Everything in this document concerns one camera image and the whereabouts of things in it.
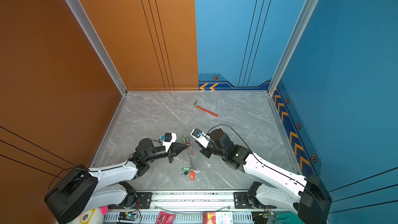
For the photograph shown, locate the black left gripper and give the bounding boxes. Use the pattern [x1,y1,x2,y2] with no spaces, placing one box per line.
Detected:
[144,142,188,164]

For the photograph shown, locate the metal keyring with chain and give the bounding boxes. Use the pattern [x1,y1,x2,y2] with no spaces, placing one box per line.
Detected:
[182,136,195,172]

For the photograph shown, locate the red key tag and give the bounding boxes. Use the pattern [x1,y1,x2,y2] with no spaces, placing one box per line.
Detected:
[190,171,195,181]

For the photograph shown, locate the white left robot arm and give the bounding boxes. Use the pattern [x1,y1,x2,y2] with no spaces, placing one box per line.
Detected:
[44,133,188,224]

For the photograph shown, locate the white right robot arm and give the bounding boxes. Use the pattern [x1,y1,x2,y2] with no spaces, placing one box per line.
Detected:
[191,129,332,224]

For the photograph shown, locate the red white box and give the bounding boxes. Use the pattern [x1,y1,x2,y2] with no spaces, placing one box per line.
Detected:
[203,212,233,224]

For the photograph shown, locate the pink snack packet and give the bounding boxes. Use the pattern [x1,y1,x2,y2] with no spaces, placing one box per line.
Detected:
[155,211,176,224]

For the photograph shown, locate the green circuit board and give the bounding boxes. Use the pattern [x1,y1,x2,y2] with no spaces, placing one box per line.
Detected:
[118,212,139,222]

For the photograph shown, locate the green cloth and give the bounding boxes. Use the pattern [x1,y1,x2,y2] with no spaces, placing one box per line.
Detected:
[273,212,304,224]

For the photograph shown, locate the pink green plush toy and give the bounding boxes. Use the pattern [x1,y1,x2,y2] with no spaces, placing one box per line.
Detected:
[68,206,109,224]

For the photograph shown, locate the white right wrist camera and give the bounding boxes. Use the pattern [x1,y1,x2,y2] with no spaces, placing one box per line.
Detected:
[191,129,209,148]

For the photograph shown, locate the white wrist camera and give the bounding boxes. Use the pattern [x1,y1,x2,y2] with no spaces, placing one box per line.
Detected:
[191,129,209,148]
[159,133,177,152]

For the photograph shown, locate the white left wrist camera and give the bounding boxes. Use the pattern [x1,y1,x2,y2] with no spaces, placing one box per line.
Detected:
[159,133,177,152]

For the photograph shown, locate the red handled hex key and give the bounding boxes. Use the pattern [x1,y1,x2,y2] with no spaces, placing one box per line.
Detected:
[194,101,221,118]

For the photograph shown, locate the aluminium front rail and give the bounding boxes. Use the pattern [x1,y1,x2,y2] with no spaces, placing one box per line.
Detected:
[102,189,321,212]

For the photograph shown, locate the aluminium corner post right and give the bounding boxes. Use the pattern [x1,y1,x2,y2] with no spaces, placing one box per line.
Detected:
[267,0,319,96]

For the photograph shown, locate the aluminium corner post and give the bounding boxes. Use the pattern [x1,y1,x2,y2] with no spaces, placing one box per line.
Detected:
[65,0,128,96]
[267,0,319,96]

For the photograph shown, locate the aluminium corner post left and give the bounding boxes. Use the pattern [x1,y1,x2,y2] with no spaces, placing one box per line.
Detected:
[65,0,128,96]

